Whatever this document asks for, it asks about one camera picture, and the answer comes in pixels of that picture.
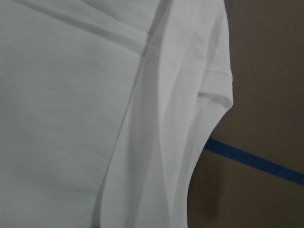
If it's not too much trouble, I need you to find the white long sleeve printed shirt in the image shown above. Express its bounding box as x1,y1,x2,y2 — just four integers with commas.
0,0,233,228

